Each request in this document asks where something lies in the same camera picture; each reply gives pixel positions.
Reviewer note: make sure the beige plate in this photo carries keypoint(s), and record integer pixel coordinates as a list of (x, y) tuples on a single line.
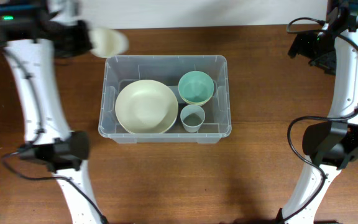
[(146, 107)]

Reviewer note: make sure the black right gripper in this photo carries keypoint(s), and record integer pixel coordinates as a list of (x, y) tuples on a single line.
[(329, 66)]

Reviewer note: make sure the green bowl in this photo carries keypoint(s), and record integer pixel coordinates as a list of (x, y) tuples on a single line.
[(196, 86)]

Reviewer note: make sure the cream cup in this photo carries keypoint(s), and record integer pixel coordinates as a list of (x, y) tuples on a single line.
[(107, 42)]

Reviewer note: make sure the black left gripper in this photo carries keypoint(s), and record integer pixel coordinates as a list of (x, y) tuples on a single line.
[(86, 44)]

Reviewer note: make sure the grey cup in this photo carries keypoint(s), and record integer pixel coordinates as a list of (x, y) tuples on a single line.
[(192, 117)]

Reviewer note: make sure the white bowl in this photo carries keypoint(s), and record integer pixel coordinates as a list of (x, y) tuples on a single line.
[(201, 103)]

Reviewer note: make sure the clear plastic storage container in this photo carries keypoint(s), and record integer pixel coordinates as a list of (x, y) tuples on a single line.
[(122, 70)]

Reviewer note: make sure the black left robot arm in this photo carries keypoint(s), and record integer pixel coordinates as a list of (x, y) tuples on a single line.
[(33, 34)]

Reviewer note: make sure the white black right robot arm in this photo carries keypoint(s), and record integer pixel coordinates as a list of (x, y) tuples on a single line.
[(331, 142)]

